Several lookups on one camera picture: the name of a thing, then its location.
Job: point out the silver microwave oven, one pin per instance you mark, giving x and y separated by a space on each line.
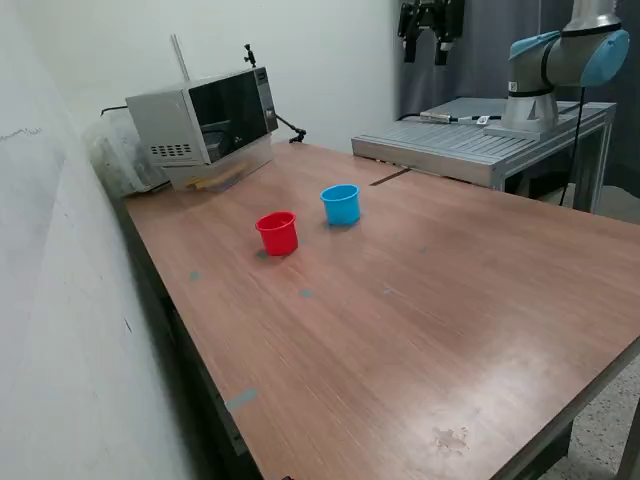
160 120

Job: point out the small black camera mount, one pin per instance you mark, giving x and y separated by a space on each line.
249 55

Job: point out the wooden sticks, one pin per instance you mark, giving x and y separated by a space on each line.
220 176

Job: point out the silver blue UR5e robot arm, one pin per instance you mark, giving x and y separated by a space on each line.
565 60

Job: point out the blue cup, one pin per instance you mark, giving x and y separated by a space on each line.
341 210

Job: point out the aluminium robot base table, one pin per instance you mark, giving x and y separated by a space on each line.
450 145

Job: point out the red cup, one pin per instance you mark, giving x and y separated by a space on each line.
276 239

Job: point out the thin white rod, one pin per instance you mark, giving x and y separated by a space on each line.
181 57

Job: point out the long grey tape strip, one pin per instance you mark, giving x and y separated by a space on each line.
241 399

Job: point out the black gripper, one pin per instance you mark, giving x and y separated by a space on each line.
434 10

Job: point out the clear plastic box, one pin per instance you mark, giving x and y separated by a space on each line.
250 160

